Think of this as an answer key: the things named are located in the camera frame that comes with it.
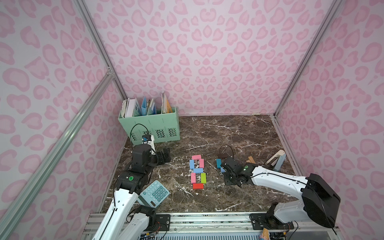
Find pink block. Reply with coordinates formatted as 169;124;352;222
191;173;197;184
192;155;202;160
199;159;205;169

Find green block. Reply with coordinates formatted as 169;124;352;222
201;173;207;184

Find dark brown block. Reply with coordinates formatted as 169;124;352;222
218;154;228;159

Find wooden block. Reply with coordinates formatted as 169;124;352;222
246;156;256;164

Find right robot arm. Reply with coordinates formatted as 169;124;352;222
221;157;341;230

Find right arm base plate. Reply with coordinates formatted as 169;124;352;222
249;213;295;231

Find aluminium front rail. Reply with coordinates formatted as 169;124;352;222
80;209;340;240

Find teal block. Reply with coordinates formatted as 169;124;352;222
216;159;222;169

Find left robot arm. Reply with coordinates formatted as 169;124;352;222
93;135;170;240

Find red block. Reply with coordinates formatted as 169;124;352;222
193;183;204;190

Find light blue block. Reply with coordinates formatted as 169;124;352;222
193;168;204;174

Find pink block top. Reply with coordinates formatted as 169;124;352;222
192;155;202;160

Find wooden and blue arch blocks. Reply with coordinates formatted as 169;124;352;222
265;150;287;172

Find mint green file organizer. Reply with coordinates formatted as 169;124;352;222
118;107;181;145

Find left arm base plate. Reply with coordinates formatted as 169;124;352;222
145;214;171;232

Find papers in organizer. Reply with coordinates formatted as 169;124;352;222
119;92;176;119

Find teal calculator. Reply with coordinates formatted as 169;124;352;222
137;180;170;208

